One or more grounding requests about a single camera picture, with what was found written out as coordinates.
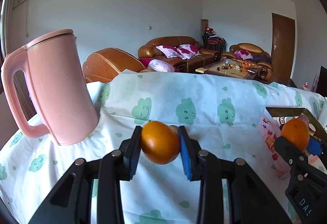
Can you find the small orange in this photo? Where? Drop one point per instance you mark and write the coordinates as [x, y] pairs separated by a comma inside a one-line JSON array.
[[158, 142]]

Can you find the stacked black chairs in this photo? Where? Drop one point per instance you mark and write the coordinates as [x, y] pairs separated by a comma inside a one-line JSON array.
[[214, 41]]

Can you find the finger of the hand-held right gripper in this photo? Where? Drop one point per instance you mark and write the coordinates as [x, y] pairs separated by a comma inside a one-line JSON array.
[[314, 147], [288, 153]]

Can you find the pink electric kettle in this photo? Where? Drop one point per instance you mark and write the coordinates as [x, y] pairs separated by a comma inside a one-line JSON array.
[[58, 91]]

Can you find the brown leather armchair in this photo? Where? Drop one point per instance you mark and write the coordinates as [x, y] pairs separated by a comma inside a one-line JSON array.
[[247, 47]]

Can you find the brown leather chair back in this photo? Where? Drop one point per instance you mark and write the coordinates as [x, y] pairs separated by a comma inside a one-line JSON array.
[[109, 63]]

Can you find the white cloud-print tablecloth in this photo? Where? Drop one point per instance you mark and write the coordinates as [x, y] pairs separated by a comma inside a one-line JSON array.
[[204, 91]]

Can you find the large orange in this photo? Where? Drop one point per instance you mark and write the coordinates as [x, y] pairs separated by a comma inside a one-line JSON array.
[[295, 133]]

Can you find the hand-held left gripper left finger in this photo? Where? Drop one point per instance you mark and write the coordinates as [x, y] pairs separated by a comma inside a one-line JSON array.
[[134, 152]]

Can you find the small yellow-green fruit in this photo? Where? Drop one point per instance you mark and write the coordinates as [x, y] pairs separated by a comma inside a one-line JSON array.
[[173, 128]]

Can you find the dark television screen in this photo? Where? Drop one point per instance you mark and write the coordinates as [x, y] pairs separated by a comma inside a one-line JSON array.
[[323, 78]]

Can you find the brown leather three-seat sofa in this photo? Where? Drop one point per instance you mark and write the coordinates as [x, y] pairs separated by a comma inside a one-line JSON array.
[[171, 41]]

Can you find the white magenta floral pillow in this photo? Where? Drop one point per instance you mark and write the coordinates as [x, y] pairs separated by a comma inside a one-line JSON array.
[[189, 50], [168, 51], [243, 54]]

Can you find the pink cardboard snack box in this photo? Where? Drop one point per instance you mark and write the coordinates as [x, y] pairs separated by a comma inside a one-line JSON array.
[[267, 137]]

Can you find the purple cloth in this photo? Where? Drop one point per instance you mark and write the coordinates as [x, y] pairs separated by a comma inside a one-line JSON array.
[[261, 58]]

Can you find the brown wooden door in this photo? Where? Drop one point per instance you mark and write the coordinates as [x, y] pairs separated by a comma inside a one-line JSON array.
[[283, 45]]

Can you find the wooden coffee table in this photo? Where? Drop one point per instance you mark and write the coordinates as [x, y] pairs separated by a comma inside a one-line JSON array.
[[214, 69]]

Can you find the tall brown floor vase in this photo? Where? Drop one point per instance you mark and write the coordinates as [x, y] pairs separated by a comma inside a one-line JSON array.
[[204, 25]]

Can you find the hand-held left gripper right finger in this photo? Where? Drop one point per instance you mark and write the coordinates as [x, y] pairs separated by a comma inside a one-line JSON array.
[[185, 152]]

